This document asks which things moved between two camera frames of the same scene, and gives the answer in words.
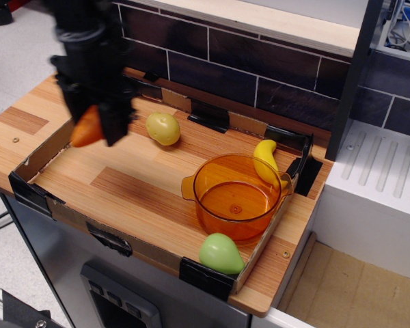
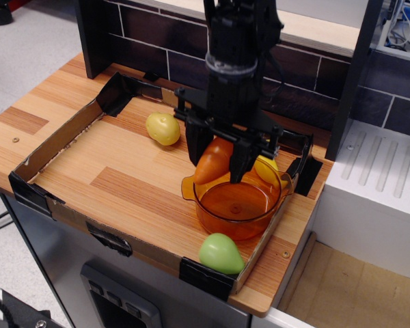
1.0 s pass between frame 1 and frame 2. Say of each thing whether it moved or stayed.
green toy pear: stayed
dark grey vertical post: stayed
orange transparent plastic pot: stayed
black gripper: moved
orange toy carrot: moved
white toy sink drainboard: stayed
